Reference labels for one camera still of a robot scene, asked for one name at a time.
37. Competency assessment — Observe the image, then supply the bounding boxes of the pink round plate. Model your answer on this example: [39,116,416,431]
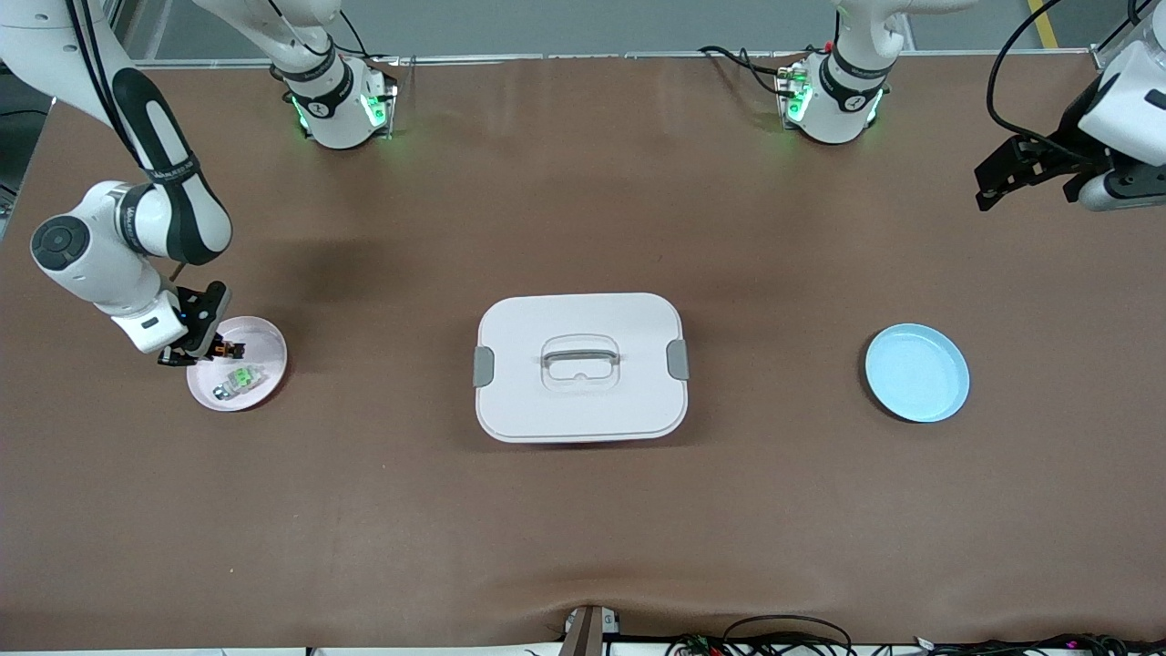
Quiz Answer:
[186,315,289,413]

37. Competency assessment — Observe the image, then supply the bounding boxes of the light blue round plate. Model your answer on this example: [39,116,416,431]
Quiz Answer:
[864,323,972,424]

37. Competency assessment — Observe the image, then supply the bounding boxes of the white lidded storage box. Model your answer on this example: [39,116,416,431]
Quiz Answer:
[473,292,690,445]

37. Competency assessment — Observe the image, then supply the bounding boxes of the green push-button switch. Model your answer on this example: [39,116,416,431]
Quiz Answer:
[212,364,267,402]

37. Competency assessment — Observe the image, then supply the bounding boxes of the aluminium frame strut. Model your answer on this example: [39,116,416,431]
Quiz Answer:
[1091,18,1151,72]

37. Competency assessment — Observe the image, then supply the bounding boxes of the black arm base cable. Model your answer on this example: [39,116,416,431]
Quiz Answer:
[700,44,793,97]
[310,5,399,65]

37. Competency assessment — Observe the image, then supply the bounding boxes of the metal table edge bracket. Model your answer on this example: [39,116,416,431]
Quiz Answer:
[560,605,622,656]

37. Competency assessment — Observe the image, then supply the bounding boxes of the black cable bundle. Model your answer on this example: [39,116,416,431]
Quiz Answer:
[911,633,1166,656]

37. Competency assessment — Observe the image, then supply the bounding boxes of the looped black cable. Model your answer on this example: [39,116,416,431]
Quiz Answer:
[724,615,853,656]

